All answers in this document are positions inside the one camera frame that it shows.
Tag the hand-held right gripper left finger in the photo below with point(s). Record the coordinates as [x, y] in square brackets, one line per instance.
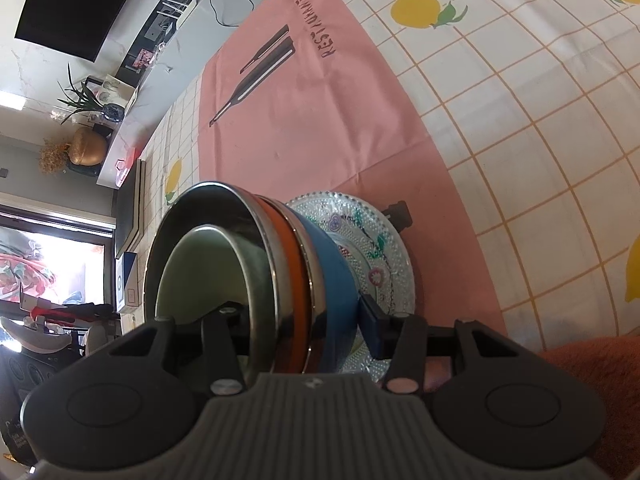
[220, 340]

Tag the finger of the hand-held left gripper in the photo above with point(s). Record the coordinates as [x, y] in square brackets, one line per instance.
[397, 212]

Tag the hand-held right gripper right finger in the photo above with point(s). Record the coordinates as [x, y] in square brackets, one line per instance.
[375, 330]

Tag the clear glass plate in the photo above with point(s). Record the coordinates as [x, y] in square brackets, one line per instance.
[395, 270]

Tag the green ceramic bowl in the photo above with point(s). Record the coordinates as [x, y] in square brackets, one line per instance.
[200, 270]

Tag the blue steel bowl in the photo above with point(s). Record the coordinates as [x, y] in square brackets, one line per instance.
[330, 270]

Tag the orange steel bowl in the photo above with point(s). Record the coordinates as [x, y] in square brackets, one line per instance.
[292, 300]

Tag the pink cloth placemat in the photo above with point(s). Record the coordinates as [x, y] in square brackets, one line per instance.
[325, 135]

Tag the white and blue box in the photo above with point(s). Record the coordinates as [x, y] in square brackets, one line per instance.
[129, 282]

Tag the black notebook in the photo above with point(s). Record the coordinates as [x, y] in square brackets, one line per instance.
[127, 210]

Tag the pink storage box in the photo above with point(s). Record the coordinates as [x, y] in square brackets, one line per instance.
[125, 167]

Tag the orange fuzzy cloth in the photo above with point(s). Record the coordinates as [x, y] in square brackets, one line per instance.
[600, 385]

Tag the gold acorn vase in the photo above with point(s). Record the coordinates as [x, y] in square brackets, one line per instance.
[89, 146]

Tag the plant in blue vase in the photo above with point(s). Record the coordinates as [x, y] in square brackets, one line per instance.
[112, 111]

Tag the white picture card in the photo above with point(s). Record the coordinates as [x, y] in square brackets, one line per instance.
[110, 89]

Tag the small pink photo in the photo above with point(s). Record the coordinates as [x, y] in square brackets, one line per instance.
[142, 59]

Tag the white router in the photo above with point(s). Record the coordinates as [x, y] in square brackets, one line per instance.
[180, 7]

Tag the black television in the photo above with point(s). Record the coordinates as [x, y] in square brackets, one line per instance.
[75, 10]

